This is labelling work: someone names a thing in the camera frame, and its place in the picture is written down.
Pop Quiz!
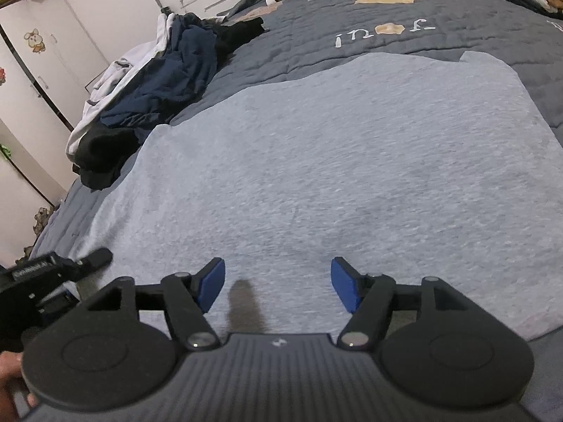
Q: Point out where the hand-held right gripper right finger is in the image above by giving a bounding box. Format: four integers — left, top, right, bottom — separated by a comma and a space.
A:
330, 256, 479, 353

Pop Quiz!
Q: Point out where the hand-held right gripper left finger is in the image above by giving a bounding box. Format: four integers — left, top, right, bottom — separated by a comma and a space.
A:
81, 257, 227, 353

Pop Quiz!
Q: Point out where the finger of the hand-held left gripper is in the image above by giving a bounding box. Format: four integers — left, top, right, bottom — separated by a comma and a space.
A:
69, 248, 114, 276

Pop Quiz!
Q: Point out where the grey shirt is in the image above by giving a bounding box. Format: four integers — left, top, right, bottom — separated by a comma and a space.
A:
77, 50, 563, 344

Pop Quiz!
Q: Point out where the pile of dark clothes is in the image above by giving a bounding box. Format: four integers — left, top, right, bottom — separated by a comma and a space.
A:
66, 12, 177, 161

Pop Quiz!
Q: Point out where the person's left hand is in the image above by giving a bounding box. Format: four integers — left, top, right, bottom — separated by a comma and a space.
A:
0, 352, 39, 422

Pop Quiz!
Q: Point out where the mottled brown object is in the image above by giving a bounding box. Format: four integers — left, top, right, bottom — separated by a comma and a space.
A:
33, 204, 62, 235

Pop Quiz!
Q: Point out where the black garment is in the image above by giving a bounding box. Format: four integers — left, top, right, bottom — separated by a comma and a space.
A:
200, 15, 267, 60
71, 121, 148, 191

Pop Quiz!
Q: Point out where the white wardrobe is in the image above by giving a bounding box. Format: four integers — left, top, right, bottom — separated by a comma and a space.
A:
0, 0, 110, 234

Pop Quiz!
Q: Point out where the grey quilted blanket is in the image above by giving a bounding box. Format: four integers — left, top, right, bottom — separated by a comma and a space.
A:
26, 0, 563, 422

